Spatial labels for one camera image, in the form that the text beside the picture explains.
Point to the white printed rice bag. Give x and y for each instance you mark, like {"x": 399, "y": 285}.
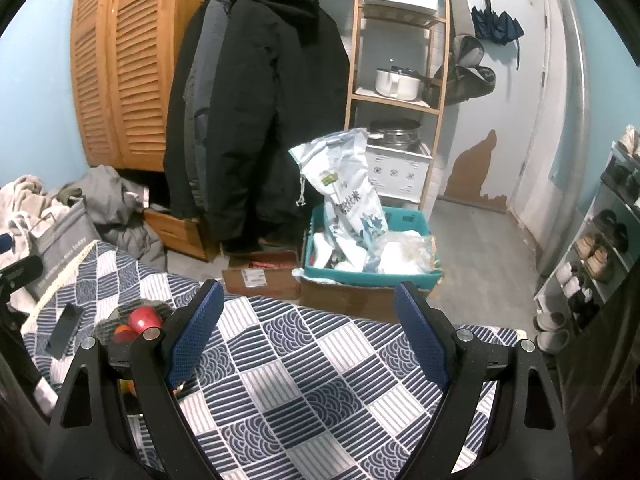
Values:
{"x": 345, "y": 195}

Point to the black phone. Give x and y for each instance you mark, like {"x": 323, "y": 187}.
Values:
{"x": 62, "y": 327}

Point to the wooden drawer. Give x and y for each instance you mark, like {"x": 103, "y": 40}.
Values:
{"x": 175, "y": 230}

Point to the teal plastic basket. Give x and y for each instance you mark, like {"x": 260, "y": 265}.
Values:
{"x": 365, "y": 280}

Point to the grey clothing pile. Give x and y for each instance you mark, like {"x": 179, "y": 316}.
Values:
{"x": 115, "y": 205}

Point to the wooden shelf unit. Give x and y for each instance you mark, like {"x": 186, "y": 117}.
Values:
{"x": 430, "y": 106}

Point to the white door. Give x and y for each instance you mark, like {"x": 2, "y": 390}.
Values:
{"x": 515, "y": 110}

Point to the white patterned storage basket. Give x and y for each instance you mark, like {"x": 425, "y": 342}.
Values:
{"x": 397, "y": 170}

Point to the flat cardboard package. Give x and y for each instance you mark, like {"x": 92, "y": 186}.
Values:
{"x": 260, "y": 280}

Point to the grey backpack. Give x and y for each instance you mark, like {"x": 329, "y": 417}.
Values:
{"x": 465, "y": 75}

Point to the large orange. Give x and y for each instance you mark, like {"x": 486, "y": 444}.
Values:
{"x": 124, "y": 335}

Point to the clear plastic bag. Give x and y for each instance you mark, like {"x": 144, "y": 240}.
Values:
{"x": 405, "y": 255}

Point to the white cooking pot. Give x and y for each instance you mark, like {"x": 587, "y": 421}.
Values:
{"x": 397, "y": 85}

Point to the wooden louvered wardrobe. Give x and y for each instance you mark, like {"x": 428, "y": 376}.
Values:
{"x": 120, "y": 60}

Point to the steel steamer pot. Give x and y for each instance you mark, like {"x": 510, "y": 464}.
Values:
{"x": 395, "y": 132}

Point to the olive cloth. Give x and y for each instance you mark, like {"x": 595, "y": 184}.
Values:
{"x": 65, "y": 195}

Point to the red apple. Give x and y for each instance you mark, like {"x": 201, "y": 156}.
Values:
{"x": 145, "y": 319}

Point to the dark glass bowl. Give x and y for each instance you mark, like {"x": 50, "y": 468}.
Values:
{"x": 160, "y": 307}

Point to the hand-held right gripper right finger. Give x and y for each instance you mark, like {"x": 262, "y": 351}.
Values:
{"x": 420, "y": 332}

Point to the beige towel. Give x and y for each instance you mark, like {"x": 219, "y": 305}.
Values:
{"x": 25, "y": 200}

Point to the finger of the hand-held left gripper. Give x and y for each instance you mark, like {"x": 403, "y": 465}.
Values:
{"x": 20, "y": 270}

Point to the navy folded umbrella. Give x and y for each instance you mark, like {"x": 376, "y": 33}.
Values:
{"x": 495, "y": 25}

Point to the shoe rack with shoes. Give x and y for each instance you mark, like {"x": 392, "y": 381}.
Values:
{"x": 600, "y": 255}

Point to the grey hanging jacket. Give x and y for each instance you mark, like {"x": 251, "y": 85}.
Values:
{"x": 197, "y": 110}

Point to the silver duct pipe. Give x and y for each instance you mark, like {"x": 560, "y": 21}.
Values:
{"x": 570, "y": 135}

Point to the blue white patterned tablecloth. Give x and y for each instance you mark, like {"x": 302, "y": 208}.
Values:
{"x": 310, "y": 385}

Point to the black hooded coat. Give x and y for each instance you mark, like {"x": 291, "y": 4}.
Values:
{"x": 265, "y": 110}

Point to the brown cardboard box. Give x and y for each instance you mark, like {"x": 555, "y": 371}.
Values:
{"x": 350, "y": 297}

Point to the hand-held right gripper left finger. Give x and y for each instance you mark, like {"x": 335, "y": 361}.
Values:
{"x": 197, "y": 330}

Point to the grey tote bag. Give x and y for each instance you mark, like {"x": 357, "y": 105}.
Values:
{"x": 60, "y": 245}

